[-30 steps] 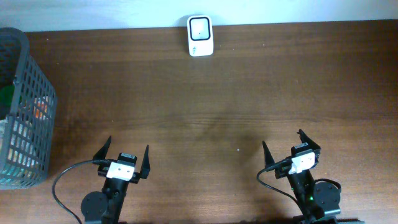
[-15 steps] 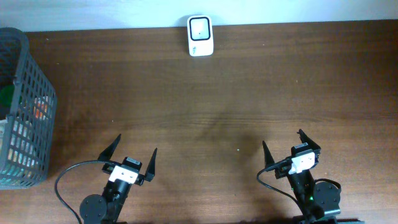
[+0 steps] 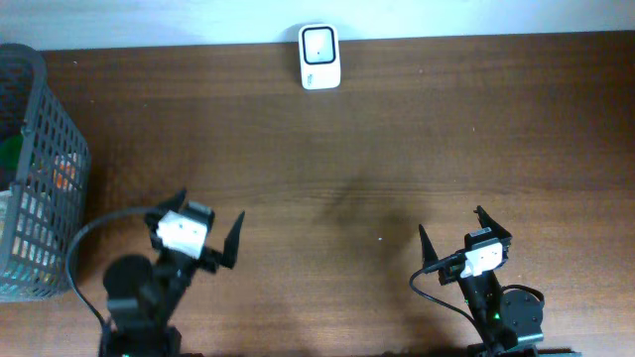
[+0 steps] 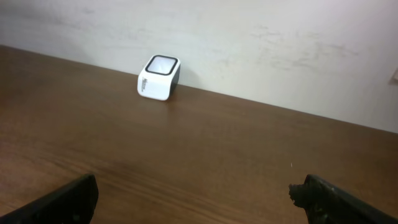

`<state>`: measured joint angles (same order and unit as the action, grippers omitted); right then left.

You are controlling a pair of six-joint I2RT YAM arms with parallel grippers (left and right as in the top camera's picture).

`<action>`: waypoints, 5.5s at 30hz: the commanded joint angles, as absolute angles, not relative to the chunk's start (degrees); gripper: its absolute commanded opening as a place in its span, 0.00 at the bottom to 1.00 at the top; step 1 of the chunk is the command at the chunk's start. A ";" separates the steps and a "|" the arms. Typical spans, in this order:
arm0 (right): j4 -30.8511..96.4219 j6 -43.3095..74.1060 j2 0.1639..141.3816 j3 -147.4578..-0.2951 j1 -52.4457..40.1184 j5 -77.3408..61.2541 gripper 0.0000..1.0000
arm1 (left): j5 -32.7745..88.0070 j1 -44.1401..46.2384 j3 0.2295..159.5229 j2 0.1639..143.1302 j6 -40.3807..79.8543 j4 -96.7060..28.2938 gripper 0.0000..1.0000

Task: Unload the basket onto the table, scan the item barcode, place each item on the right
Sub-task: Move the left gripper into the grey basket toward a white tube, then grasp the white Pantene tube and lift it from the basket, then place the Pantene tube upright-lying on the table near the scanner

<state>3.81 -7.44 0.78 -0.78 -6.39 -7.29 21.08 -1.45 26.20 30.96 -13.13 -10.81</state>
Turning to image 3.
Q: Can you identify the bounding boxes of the black camera cable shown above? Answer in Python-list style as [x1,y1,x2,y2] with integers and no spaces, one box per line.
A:
[64,205,163,328]
[409,253,490,348]

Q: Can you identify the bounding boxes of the right black camera cable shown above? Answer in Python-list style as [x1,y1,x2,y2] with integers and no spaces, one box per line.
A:
[409,253,490,348]

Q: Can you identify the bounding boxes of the grey plastic mesh basket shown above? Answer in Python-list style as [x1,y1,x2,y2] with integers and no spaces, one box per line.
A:
[1,44,91,303]

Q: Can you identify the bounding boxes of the left black camera cable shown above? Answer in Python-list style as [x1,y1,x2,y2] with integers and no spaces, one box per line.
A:
[64,205,163,328]

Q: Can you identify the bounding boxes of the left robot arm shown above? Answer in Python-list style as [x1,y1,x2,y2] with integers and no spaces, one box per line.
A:
[98,189,245,356]

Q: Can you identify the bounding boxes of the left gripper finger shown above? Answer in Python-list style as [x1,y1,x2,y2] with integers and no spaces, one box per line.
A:
[156,188,188,211]
[221,211,245,269]

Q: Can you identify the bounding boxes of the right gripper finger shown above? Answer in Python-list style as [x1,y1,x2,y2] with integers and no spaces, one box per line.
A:
[474,205,512,239]
[419,224,439,271]

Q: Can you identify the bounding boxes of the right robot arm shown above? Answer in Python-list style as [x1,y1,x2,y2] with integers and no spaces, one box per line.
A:
[409,205,578,357]

